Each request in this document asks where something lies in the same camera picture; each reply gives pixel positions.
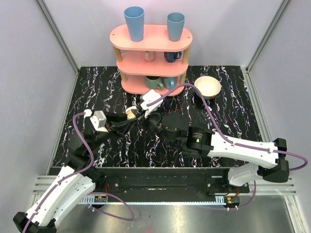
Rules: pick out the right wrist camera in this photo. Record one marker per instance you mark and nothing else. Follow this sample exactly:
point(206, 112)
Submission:
point(149, 102)

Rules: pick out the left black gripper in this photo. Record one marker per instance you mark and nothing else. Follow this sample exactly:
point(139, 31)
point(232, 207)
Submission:
point(112, 125)

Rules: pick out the cream bowl with dark rim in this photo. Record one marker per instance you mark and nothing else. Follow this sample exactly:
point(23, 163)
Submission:
point(208, 86)

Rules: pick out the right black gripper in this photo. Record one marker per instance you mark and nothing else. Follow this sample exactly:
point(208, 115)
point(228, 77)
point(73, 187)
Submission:
point(140, 114)

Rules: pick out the cream earbud charging case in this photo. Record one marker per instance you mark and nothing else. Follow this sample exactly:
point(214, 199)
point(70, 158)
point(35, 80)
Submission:
point(129, 112)

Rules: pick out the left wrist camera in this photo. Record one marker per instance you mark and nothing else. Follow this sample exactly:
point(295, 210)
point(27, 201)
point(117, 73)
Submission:
point(98, 121)

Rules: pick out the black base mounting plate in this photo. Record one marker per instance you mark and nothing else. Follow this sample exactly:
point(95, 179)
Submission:
point(160, 182)

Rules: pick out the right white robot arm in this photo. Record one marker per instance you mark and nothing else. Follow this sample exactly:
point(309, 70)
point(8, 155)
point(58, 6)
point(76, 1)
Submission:
point(263, 160)

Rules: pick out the small blue plastic cup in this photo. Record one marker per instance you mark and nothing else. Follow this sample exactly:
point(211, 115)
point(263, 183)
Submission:
point(175, 25)

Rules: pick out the pink ceramic mug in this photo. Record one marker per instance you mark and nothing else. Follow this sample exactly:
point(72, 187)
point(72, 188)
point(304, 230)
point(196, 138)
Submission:
point(148, 56)

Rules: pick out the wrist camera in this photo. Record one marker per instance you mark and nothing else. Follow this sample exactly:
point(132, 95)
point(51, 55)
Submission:
point(98, 121)
point(149, 102)

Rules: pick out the dark blue ceramic mug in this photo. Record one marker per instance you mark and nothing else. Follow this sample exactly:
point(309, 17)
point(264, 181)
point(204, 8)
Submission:
point(171, 57)

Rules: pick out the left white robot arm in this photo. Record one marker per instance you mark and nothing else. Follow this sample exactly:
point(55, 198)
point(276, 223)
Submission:
point(78, 178)

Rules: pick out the pink three-tier wooden shelf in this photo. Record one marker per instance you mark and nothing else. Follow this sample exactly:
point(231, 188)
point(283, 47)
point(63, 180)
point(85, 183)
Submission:
point(134, 69)

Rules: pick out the large blue plastic cup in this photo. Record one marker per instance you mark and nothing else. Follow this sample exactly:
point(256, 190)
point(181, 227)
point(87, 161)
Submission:
point(134, 17)

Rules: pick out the green speckled ceramic mug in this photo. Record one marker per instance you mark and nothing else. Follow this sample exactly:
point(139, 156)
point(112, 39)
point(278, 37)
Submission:
point(154, 82)

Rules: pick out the light blue butterfly mug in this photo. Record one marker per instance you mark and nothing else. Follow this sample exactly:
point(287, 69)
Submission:
point(169, 82)

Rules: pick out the aluminium frame rail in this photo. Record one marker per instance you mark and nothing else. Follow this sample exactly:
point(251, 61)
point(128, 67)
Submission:
point(226, 202)

